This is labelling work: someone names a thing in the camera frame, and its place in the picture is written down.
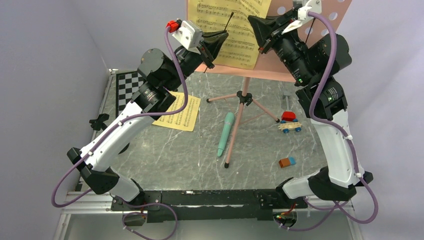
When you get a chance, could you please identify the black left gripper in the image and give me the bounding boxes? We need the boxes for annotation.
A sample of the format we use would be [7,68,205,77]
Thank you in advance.
[164,30,229,92]

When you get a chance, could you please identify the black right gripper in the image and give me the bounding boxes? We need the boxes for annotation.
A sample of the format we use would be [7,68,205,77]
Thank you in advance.
[249,8,316,85]

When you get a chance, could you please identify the yellow sheet music top page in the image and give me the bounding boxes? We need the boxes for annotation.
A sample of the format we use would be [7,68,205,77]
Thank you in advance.
[187,0,271,70]

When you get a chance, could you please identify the yellow sheet music page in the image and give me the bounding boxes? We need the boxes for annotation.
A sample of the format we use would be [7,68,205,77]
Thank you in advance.
[152,95,201,132]
[187,0,271,70]

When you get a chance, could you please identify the pink perforated music stand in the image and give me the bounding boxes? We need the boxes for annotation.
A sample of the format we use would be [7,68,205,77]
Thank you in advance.
[216,12,335,168]

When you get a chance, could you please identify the yellow sheet music bottom page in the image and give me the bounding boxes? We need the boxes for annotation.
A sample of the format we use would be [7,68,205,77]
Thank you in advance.
[152,95,201,132]

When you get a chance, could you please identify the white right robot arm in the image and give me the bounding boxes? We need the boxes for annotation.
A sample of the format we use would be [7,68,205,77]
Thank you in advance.
[247,8,373,208]

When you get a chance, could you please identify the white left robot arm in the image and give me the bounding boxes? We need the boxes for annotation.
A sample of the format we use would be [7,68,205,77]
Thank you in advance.
[67,30,229,210]

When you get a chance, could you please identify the black white chessboard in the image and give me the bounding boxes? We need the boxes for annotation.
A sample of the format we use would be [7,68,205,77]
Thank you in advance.
[115,71,143,117]

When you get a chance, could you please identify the red wooden toy car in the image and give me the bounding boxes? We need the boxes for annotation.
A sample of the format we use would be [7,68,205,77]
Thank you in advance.
[278,111,302,134]

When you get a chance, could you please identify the orange blue toy block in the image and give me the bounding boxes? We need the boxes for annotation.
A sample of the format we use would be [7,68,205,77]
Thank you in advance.
[278,157,296,168]

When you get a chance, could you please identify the black clamp knob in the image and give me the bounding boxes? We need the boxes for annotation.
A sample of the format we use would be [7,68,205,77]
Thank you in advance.
[89,113,110,131]

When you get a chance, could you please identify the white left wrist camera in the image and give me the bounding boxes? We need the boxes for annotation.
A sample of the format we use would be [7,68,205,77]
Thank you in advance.
[166,19,204,54]

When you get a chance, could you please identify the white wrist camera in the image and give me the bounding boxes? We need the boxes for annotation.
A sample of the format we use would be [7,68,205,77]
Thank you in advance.
[282,0,322,35]
[166,19,204,54]

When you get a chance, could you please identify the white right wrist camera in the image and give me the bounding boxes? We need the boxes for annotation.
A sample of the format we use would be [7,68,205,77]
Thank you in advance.
[282,0,322,35]

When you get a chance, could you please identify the grey metal bracket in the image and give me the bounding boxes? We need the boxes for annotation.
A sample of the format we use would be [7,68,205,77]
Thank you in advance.
[283,91,291,112]

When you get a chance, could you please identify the mint green toy recorder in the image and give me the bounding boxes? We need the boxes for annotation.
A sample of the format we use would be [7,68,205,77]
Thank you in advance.
[217,112,235,157]

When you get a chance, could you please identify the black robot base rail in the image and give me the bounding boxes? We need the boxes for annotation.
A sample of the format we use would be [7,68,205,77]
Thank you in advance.
[110,188,307,223]

